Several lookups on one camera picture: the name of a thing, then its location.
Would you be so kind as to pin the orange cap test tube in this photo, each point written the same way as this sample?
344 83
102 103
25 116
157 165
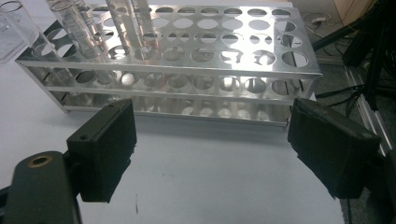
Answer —
121 25
73 28

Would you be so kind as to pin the wooden cabinet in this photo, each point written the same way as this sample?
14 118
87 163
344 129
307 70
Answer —
342 9

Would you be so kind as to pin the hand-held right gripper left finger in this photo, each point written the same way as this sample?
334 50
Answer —
102 149

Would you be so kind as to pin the red cap test tube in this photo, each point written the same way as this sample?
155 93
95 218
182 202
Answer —
88 18
143 18

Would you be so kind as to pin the black metal stand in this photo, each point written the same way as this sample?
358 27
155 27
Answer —
373 46

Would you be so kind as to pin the clear acrylic test tube rack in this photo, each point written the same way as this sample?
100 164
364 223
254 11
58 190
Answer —
15 40

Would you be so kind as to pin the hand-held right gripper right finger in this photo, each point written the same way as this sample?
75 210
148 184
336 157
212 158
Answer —
333 149

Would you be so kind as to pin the metal test tube rack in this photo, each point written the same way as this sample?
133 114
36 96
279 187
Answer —
186 63

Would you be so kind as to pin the aluminium floor rail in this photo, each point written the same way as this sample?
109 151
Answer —
370 118

